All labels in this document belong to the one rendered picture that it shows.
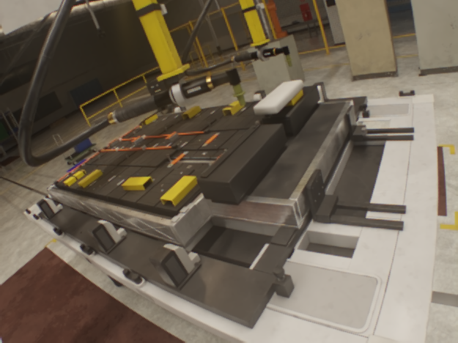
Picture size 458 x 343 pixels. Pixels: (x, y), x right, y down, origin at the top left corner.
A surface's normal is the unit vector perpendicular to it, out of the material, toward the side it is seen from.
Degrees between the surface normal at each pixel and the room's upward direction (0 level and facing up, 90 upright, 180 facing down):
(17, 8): 90
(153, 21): 90
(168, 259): 90
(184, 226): 90
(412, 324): 0
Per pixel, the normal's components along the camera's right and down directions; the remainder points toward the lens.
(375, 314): -0.34, -0.84
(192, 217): 0.76, 0.01
